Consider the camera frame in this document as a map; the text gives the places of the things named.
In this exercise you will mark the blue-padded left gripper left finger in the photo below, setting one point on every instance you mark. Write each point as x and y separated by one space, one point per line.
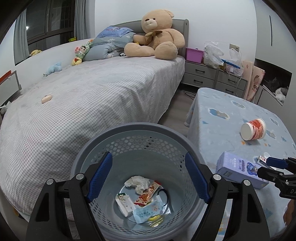
49 221

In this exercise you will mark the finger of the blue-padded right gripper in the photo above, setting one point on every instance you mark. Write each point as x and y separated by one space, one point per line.
277 163
270 175

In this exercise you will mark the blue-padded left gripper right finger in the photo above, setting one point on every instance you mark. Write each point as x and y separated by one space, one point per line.
246 221

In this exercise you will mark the red white paper cup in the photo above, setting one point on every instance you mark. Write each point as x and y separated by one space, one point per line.
253 130

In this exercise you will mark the purple rectangular carton box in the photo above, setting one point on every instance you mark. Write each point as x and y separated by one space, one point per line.
237 169

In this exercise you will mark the green white small carton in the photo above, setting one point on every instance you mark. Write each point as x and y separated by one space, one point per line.
125 204

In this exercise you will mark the light blue plastic pouch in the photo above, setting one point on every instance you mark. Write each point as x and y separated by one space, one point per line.
143 214

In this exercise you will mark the white paper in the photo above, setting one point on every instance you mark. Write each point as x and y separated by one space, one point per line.
139 183

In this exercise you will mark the red white snack wrapper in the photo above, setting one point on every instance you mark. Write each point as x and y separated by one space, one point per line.
147 195

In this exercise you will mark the grey perforated trash basket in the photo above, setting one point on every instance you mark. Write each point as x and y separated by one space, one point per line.
154 152

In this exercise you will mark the person's right hand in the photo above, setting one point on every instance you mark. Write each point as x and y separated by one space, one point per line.
289 213

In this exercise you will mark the light blue patterned blanket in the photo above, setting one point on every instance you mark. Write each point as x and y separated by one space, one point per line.
215 119

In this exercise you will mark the pink cartoon folded board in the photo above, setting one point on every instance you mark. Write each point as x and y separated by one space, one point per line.
254 76

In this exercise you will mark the grey checkered bed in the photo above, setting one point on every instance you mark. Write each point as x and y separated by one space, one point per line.
45 128

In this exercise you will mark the clear plastic bag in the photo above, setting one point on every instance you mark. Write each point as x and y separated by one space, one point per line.
235 58

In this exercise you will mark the grey drawer dresser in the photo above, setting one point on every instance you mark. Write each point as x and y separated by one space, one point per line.
200 75

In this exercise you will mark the white plastic bag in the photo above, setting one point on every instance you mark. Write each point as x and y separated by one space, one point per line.
212 55

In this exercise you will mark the purple plastic bin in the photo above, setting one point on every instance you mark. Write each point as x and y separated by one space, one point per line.
194 55

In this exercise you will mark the small blue plush toy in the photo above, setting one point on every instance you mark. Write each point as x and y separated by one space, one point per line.
54 68

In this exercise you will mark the large tan teddy bear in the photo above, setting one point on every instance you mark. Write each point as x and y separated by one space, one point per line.
160 39

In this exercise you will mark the small cartoon plush doll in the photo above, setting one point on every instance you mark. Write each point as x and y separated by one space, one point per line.
80 53

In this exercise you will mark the light blue folded quilt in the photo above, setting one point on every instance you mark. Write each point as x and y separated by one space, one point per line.
110 43

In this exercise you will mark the grey window curtain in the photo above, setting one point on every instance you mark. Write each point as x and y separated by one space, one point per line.
84 19

